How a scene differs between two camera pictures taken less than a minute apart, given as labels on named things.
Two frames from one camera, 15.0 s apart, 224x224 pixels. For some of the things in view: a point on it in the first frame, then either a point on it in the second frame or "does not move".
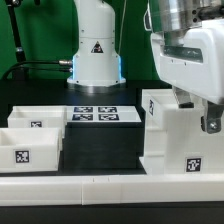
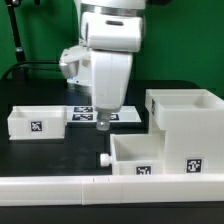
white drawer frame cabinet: x=175 y=142 does not move
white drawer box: x=39 y=116 does not move
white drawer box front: x=30 y=150 → x=137 y=154
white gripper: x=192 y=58 → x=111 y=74
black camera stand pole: x=20 y=73 does not move
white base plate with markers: x=101 y=114 does not move
